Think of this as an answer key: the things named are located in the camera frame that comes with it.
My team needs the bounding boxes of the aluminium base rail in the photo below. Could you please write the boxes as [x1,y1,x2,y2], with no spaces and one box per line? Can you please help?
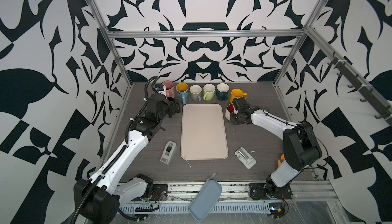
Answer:
[155,181,339,203]

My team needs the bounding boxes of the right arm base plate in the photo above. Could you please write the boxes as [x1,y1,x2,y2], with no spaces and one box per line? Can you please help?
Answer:
[249,176,292,200]

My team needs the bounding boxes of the light blue butterfly mug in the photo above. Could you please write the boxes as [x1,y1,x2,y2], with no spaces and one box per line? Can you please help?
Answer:
[176,83,189,104]

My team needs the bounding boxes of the light green mug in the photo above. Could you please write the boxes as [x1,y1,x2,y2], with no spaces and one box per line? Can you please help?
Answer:
[203,84,216,101]

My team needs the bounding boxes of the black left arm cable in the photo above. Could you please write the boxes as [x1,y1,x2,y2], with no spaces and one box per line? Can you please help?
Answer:
[69,75,160,224]

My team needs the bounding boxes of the white cream mug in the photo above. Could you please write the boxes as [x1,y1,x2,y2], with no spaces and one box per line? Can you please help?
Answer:
[225,103,234,121]

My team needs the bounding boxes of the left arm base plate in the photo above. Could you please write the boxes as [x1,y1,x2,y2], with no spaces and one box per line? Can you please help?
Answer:
[135,174,168,201]

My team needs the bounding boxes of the dark green mug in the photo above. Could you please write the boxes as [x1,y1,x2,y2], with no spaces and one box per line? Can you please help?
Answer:
[216,83,230,101]

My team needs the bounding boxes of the white cable duct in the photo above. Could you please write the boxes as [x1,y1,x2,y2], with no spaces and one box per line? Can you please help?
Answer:
[121,202,271,214]

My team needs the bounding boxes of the blue-grey pencil case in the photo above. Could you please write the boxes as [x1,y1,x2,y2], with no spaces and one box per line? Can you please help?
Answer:
[189,173,222,222]

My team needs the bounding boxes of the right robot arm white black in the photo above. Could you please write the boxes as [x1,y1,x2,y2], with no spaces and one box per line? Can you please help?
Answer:
[230,98,323,196]

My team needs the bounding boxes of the beige serving tray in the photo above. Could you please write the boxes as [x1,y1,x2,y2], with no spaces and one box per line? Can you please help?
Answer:
[180,104,229,161]

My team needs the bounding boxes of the wall hook rack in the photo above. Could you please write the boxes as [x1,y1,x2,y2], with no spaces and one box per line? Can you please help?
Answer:
[327,52,392,127]

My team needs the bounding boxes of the orange shark plush toy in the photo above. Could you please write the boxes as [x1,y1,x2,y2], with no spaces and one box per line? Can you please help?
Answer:
[278,154,285,167]

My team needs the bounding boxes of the pink ceramic mug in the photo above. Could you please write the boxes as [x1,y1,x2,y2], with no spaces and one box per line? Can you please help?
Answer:
[162,81,175,98]

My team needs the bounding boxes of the grey ceramic mug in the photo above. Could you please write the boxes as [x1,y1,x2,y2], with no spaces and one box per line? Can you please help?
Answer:
[189,85,202,101]

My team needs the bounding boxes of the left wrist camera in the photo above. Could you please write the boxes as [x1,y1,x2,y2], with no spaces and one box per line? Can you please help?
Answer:
[154,84,167,97]

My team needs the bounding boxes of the yellow mug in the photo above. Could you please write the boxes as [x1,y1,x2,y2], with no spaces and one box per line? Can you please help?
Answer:
[230,89,248,103]

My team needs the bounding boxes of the green circuit board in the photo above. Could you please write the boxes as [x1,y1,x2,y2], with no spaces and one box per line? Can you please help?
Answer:
[268,201,290,220]

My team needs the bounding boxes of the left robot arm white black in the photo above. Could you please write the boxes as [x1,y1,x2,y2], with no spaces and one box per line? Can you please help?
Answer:
[65,93,181,224]

